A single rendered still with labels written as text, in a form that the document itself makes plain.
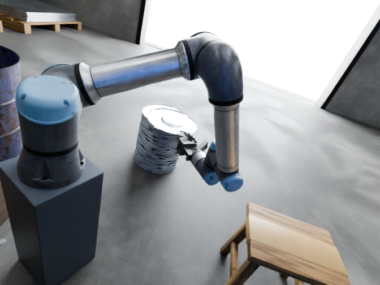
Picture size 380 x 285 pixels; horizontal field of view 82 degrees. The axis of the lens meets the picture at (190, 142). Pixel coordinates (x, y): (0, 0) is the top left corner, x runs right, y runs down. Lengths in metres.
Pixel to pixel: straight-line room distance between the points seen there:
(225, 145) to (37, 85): 0.49
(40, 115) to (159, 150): 0.82
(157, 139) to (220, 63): 0.75
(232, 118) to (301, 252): 0.53
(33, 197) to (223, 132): 0.50
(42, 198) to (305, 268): 0.78
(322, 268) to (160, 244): 0.62
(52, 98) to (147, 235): 0.75
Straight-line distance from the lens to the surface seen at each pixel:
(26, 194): 0.63
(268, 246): 0.84
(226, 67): 0.56
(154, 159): 1.30
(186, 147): 1.02
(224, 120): 0.61
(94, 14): 4.97
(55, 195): 0.62
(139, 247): 1.06
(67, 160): 0.61
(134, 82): 0.64
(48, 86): 0.57
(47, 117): 0.53
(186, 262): 1.07
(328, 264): 0.96
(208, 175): 0.90
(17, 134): 1.40
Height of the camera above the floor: 0.91
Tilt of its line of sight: 31 degrees down
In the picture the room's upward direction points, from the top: 19 degrees clockwise
